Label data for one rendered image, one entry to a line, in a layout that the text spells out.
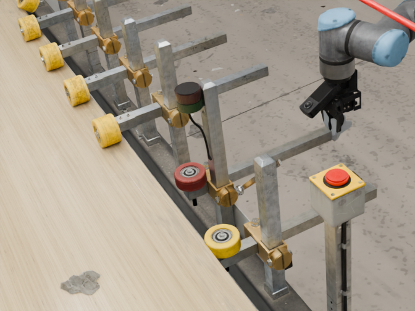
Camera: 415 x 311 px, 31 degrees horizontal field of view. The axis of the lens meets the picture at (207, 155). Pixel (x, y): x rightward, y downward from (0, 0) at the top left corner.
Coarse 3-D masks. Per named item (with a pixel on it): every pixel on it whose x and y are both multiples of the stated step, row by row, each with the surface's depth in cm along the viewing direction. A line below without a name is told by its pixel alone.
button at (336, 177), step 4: (336, 168) 127; (328, 172) 127; (332, 172) 126; (336, 172) 126; (340, 172) 126; (344, 172) 126; (328, 176) 126; (332, 176) 126; (336, 176) 125; (340, 176) 125; (344, 176) 125; (348, 176) 125; (328, 180) 125; (332, 180) 125; (336, 180) 125; (340, 180) 125; (344, 180) 125; (332, 184) 125; (336, 184) 125; (340, 184) 125
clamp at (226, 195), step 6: (210, 180) 186; (210, 186) 186; (222, 186) 184; (228, 186) 184; (210, 192) 188; (216, 192) 183; (222, 192) 182; (228, 192) 183; (234, 192) 183; (216, 198) 183; (222, 198) 182; (228, 198) 183; (234, 198) 184; (222, 204) 183; (228, 204) 184
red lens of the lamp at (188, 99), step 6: (198, 84) 167; (174, 90) 166; (198, 90) 165; (180, 96) 164; (186, 96) 164; (192, 96) 164; (198, 96) 165; (180, 102) 166; (186, 102) 165; (192, 102) 165
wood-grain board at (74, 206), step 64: (0, 0) 284; (0, 64) 243; (64, 64) 237; (0, 128) 212; (64, 128) 208; (0, 192) 188; (64, 192) 185; (128, 192) 182; (0, 256) 169; (64, 256) 166; (128, 256) 164; (192, 256) 161
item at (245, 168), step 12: (312, 132) 199; (324, 132) 198; (288, 144) 196; (300, 144) 195; (312, 144) 198; (276, 156) 193; (288, 156) 196; (228, 168) 191; (240, 168) 190; (252, 168) 192; (192, 192) 186; (204, 192) 188
